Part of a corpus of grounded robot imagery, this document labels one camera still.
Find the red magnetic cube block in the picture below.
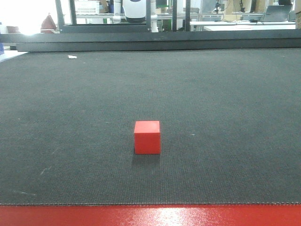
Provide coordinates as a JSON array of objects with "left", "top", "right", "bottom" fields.
[{"left": 134, "top": 121, "right": 161, "bottom": 154}]

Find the dark grey table mat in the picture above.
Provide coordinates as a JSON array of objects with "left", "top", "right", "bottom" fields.
[{"left": 0, "top": 48, "right": 301, "bottom": 205}]

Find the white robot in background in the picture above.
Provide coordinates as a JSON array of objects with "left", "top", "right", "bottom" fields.
[{"left": 113, "top": 0, "right": 158, "bottom": 32}]

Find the white background desk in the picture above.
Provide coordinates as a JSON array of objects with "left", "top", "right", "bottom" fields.
[{"left": 190, "top": 21, "right": 296, "bottom": 31}]

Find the dark red bag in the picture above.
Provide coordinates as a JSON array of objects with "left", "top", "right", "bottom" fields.
[{"left": 40, "top": 13, "right": 56, "bottom": 33}]

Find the grey laptop in background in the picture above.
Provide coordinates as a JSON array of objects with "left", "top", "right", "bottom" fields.
[{"left": 263, "top": 5, "right": 292, "bottom": 22}]

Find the black metal frame rail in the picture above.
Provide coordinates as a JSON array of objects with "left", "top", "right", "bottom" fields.
[{"left": 0, "top": 30, "right": 301, "bottom": 52}]

